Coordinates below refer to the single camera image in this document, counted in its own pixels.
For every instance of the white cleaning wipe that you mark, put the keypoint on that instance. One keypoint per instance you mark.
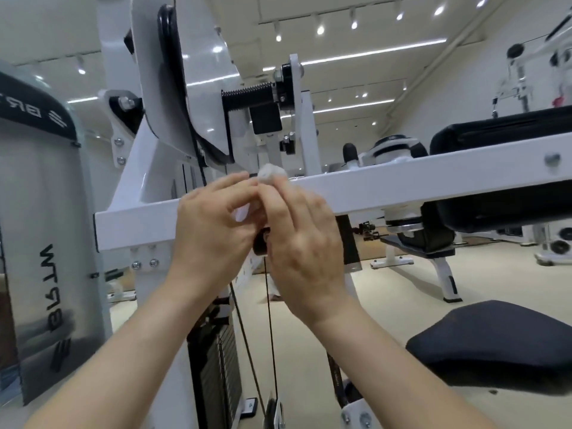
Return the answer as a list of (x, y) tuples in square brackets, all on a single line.
[(271, 172)]

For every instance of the person's left forearm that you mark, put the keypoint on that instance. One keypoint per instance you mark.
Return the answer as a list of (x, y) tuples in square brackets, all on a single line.
[(111, 366)]

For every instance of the white gym machine frame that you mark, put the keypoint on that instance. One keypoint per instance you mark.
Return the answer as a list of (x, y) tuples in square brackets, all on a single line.
[(402, 178)]

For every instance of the black padded seat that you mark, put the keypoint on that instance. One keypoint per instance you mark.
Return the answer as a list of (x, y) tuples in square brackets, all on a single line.
[(491, 344)]

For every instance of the black padded arm rest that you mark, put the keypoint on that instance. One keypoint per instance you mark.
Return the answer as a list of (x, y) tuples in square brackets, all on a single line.
[(500, 129)]

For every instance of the long ceiling strip light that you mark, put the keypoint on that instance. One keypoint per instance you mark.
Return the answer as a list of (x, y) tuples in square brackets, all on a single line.
[(357, 106), (375, 52)]

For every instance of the black weight stack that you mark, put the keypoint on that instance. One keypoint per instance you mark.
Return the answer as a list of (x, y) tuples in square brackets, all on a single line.
[(214, 366)]

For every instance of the person's left hand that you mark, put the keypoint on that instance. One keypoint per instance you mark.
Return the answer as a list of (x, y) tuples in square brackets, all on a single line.
[(210, 245)]

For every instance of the row of ceiling spotlights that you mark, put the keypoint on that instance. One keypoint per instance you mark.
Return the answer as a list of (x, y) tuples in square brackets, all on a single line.
[(354, 24)]

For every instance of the person's right forearm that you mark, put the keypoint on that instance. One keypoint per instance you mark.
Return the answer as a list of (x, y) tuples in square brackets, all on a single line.
[(393, 379)]

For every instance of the black square cushion pad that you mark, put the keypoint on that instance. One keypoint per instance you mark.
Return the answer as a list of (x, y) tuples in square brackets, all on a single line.
[(266, 118)]

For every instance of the person's right hand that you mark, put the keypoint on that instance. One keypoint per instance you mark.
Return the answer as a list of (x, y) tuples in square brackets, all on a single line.
[(308, 263)]

